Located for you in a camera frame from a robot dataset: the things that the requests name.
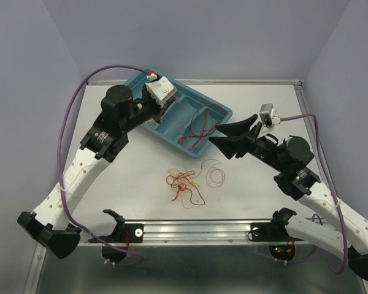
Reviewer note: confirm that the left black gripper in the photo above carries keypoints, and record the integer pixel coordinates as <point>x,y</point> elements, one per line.
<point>160,110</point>

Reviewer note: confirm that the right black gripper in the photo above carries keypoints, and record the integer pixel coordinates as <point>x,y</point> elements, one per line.
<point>236,142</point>

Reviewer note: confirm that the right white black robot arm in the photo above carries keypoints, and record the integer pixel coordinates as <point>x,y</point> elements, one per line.
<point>348,239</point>

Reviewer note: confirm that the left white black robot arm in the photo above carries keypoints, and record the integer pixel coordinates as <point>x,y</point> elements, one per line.
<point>50,223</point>

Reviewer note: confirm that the teal plastic compartment tray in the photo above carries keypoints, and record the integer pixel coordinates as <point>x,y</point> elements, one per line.
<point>190,121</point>

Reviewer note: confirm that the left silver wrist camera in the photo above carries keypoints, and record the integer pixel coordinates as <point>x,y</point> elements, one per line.
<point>160,88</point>

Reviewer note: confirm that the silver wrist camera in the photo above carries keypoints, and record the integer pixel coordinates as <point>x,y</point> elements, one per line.
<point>160,88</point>
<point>269,119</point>

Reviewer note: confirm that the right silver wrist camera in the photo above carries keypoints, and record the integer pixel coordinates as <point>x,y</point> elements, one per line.
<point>269,119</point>

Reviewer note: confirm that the aluminium table edge frame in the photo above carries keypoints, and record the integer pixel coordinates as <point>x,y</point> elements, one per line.
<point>140,170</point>

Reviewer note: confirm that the aluminium front mounting rail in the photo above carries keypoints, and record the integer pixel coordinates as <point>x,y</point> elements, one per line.
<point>188,232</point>

